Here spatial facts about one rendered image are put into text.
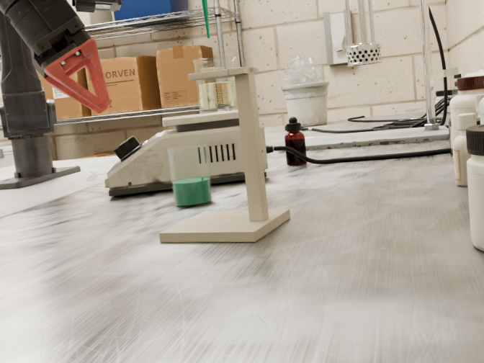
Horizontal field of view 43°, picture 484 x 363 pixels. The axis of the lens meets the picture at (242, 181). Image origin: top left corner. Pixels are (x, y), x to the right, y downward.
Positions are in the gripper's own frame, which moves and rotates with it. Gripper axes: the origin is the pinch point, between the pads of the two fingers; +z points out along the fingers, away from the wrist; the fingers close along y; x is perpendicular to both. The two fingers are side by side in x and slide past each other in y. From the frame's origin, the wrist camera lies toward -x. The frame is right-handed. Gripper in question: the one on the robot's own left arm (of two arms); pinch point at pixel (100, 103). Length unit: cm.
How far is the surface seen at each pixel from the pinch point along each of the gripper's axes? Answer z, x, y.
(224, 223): 15.4, 2.9, -30.9
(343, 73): 40, -140, 202
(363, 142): 29.0, -34.7, 16.7
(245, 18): -11, -123, 223
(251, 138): 11.2, -2.3, -33.1
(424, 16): 18, -57, 16
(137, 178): 9.9, 2.4, -2.7
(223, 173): 15.7, -6.1, -4.6
